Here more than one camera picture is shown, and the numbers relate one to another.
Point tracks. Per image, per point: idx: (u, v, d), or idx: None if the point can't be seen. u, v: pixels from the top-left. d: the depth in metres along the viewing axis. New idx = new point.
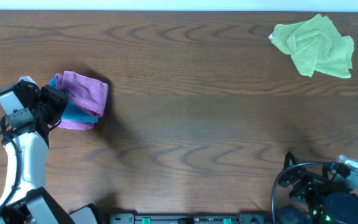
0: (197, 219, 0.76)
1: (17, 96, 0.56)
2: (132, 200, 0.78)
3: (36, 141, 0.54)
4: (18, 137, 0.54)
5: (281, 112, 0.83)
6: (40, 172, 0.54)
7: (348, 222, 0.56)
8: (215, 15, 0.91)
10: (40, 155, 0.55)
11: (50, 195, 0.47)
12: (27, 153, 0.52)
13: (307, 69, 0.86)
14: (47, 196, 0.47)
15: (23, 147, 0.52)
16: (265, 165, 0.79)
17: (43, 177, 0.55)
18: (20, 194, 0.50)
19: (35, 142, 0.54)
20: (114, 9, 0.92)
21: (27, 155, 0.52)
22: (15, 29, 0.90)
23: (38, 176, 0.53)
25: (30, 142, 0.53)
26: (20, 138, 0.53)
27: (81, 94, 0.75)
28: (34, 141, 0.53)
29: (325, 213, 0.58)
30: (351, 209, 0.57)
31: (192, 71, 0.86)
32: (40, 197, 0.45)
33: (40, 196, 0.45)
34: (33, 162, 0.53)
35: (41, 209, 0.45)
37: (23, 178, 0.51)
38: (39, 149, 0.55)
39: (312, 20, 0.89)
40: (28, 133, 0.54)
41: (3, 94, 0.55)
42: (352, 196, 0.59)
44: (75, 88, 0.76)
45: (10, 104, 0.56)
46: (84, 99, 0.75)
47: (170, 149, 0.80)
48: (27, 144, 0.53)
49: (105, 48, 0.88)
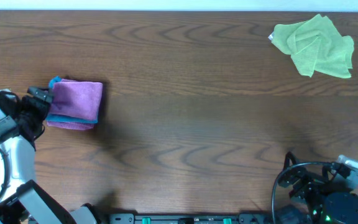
0: (197, 219, 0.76)
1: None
2: (132, 200, 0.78)
3: (22, 143, 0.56)
4: (3, 143, 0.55)
5: (281, 112, 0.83)
6: (30, 170, 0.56)
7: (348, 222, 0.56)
8: (215, 15, 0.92)
10: (28, 155, 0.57)
11: (41, 188, 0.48)
12: (14, 153, 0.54)
13: (307, 69, 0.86)
14: (38, 189, 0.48)
15: (9, 150, 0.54)
16: (265, 165, 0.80)
17: (33, 173, 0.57)
18: (11, 191, 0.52)
19: (20, 144, 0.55)
20: (114, 9, 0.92)
21: (13, 156, 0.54)
22: (15, 29, 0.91)
23: (28, 172, 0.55)
25: (15, 144, 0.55)
26: (5, 143, 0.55)
27: (68, 104, 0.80)
28: (19, 143, 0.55)
29: (326, 213, 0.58)
30: (350, 209, 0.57)
31: (191, 71, 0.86)
32: (31, 190, 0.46)
33: (30, 190, 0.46)
34: (20, 162, 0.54)
35: (34, 200, 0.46)
37: (12, 177, 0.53)
38: (26, 150, 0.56)
39: (312, 20, 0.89)
40: (13, 137, 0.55)
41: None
42: (352, 196, 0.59)
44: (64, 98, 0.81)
45: None
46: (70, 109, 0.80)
47: (170, 149, 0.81)
48: (13, 147, 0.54)
49: (105, 48, 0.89)
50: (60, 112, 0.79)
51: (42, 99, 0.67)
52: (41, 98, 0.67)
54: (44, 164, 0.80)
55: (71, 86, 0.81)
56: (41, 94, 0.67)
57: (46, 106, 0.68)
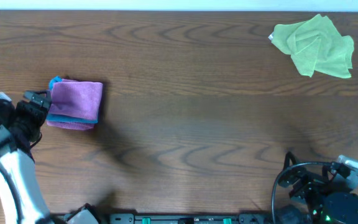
0: (197, 219, 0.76)
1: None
2: (132, 200, 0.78)
3: (23, 158, 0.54)
4: None
5: (281, 112, 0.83)
6: (35, 186, 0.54)
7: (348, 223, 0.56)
8: (215, 15, 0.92)
10: (30, 171, 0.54)
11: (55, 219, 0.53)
12: (18, 171, 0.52)
13: (307, 69, 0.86)
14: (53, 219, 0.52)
15: (11, 172, 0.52)
16: (265, 165, 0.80)
17: (39, 189, 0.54)
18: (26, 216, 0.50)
19: (20, 162, 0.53)
20: (114, 9, 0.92)
21: (17, 177, 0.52)
22: (15, 29, 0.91)
23: (35, 193, 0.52)
25: (16, 163, 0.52)
26: (2, 161, 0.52)
27: (68, 104, 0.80)
28: (19, 160, 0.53)
29: (325, 213, 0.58)
30: (350, 209, 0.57)
31: (192, 71, 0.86)
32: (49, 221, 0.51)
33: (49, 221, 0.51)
34: (26, 182, 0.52)
35: None
37: (22, 201, 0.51)
38: (27, 166, 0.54)
39: (313, 20, 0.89)
40: (11, 153, 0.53)
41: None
42: (352, 196, 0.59)
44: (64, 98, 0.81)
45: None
46: (71, 109, 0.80)
47: (170, 149, 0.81)
48: (14, 167, 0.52)
49: (105, 48, 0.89)
50: (60, 112, 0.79)
51: (39, 105, 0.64)
52: (38, 103, 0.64)
54: (44, 164, 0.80)
55: (71, 86, 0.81)
56: (38, 99, 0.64)
57: (43, 111, 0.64)
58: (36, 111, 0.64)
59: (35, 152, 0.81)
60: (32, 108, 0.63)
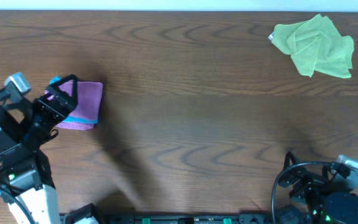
0: (197, 219, 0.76)
1: (5, 134, 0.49)
2: (132, 200, 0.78)
3: (50, 195, 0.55)
4: (23, 197, 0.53)
5: (281, 112, 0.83)
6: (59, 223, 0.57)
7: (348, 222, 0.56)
8: (215, 15, 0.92)
10: (54, 208, 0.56)
11: None
12: (46, 216, 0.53)
13: (308, 69, 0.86)
14: None
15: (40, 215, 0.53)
16: (265, 165, 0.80)
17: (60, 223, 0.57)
18: None
19: (50, 202, 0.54)
20: (114, 9, 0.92)
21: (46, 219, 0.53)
22: (15, 29, 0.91)
23: None
25: (45, 206, 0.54)
26: (29, 203, 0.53)
27: None
28: (48, 201, 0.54)
29: (325, 213, 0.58)
30: (350, 209, 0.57)
31: (192, 71, 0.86)
32: None
33: None
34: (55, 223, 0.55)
35: None
37: None
38: (53, 204, 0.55)
39: (312, 20, 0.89)
40: (38, 190, 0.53)
41: None
42: (352, 196, 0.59)
44: None
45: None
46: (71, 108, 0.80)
47: (170, 149, 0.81)
48: (43, 210, 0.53)
49: (105, 48, 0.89)
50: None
51: (62, 106, 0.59)
52: (61, 104, 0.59)
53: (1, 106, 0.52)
54: None
55: None
56: (61, 99, 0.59)
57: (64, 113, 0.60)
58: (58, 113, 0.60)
59: None
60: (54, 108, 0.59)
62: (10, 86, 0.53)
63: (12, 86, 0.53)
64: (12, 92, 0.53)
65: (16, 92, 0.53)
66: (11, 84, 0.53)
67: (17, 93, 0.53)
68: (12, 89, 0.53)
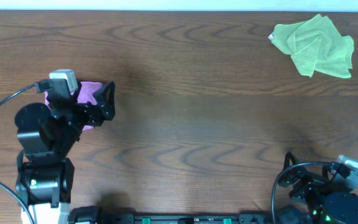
0: (197, 219, 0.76)
1: (41, 139, 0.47)
2: (132, 200, 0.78)
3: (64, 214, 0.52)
4: (38, 206, 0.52)
5: (281, 112, 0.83)
6: None
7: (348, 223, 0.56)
8: (215, 15, 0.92)
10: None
11: None
12: None
13: (307, 69, 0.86)
14: None
15: None
16: (265, 165, 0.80)
17: None
18: None
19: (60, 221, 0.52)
20: (114, 9, 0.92)
21: None
22: (15, 29, 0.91)
23: None
25: None
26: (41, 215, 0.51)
27: None
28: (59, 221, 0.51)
29: (325, 213, 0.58)
30: (350, 209, 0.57)
31: (192, 71, 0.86)
32: None
33: None
34: None
35: None
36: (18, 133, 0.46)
37: None
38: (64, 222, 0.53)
39: (312, 20, 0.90)
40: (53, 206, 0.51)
41: (27, 134, 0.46)
42: (352, 196, 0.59)
44: None
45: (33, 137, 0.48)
46: None
47: (171, 149, 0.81)
48: None
49: (105, 48, 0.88)
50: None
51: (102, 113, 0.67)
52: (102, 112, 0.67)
53: (44, 107, 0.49)
54: None
55: None
56: (104, 109, 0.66)
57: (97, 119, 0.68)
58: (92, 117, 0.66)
59: None
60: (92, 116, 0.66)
62: (62, 84, 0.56)
63: (65, 84, 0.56)
64: (56, 87, 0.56)
65: (66, 91, 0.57)
66: (63, 83, 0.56)
67: (67, 92, 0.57)
68: (56, 85, 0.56)
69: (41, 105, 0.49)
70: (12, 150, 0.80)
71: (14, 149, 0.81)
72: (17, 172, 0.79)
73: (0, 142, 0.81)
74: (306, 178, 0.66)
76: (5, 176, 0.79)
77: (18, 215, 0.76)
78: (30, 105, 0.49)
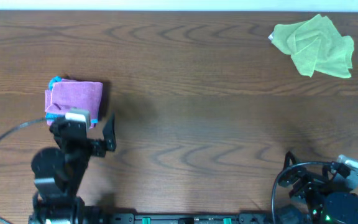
0: (197, 219, 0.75)
1: (56, 183, 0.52)
2: (132, 200, 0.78)
3: None
4: None
5: (281, 112, 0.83)
6: None
7: None
8: (215, 15, 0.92)
10: None
11: None
12: None
13: (308, 69, 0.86)
14: None
15: None
16: (265, 165, 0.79)
17: None
18: None
19: None
20: (114, 10, 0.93)
21: None
22: (15, 29, 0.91)
23: None
25: None
26: None
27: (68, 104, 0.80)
28: None
29: (325, 213, 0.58)
30: (350, 209, 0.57)
31: (192, 71, 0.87)
32: None
33: None
34: None
35: None
36: (35, 178, 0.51)
37: None
38: None
39: (312, 20, 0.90)
40: None
41: (42, 179, 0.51)
42: (352, 196, 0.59)
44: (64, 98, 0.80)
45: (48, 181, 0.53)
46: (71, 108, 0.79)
47: (171, 149, 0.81)
48: None
49: (105, 48, 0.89)
50: (61, 112, 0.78)
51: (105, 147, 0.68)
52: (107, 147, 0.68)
53: (58, 152, 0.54)
54: None
55: (71, 86, 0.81)
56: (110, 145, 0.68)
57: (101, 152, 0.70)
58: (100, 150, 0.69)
59: (34, 151, 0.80)
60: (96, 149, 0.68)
62: (79, 126, 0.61)
63: (82, 126, 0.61)
64: (72, 129, 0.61)
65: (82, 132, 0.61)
66: (81, 124, 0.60)
67: (84, 132, 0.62)
68: (72, 128, 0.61)
69: (56, 150, 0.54)
70: (12, 150, 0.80)
71: (14, 148, 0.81)
72: (17, 172, 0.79)
73: (0, 141, 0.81)
74: (306, 178, 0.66)
76: (5, 175, 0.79)
77: (18, 214, 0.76)
78: (45, 152, 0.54)
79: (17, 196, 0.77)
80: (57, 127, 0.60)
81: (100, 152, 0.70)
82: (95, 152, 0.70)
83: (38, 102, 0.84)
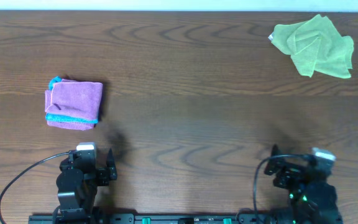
0: (197, 219, 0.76)
1: (75, 196, 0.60)
2: (132, 200, 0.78)
3: None
4: None
5: (281, 112, 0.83)
6: None
7: (319, 205, 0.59)
8: (215, 15, 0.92)
10: None
11: None
12: None
13: (307, 69, 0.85)
14: None
15: None
16: (264, 165, 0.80)
17: None
18: None
19: None
20: (114, 10, 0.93)
21: None
22: (15, 29, 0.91)
23: None
25: None
26: None
27: (68, 104, 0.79)
28: None
29: (304, 194, 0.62)
30: (325, 195, 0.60)
31: (192, 71, 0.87)
32: None
33: None
34: None
35: None
36: (58, 192, 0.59)
37: None
38: None
39: (313, 20, 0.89)
40: None
41: (65, 192, 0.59)
42: (330, 188, 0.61)
44: (64, 98, 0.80)
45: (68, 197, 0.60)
46: (71, 108, 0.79)
47: (170, 149, 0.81)
48: None
49: (104, 48, 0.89)
50: (61, 112, 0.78)
51: (111, 176, 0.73)
52: (112, 176, 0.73)
53: (78, 171, 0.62)
54: (44, 164, 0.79)
55: (72, 86, 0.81)
56: (113, 173, 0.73)
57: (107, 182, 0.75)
58: (105, 178, 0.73)
59: (35, 152, 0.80)
60: (104, 177, 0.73)
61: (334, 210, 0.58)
62: (89, 154, 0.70)
63: (92, 154, 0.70)
64: (84, 154, 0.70)
65: (93, 158, 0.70)
66: (91, 152, 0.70)
67: (93, 158, 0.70)
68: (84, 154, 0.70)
69: (78, 170, 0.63)
70: (12, 150, 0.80)
71: (14, 148, 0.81)
72: (17, 173, 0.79)
73: (0, 142, 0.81)
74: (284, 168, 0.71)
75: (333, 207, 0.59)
76: (6, 176, 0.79)
77: (19, 215, 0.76)
78: (68, 171, 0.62)
79: (17, 196, 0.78)
80: (72, 155, 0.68)
81: (104, 180, 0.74)
82: (101, 181, 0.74)
83: (38, 103, 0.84)
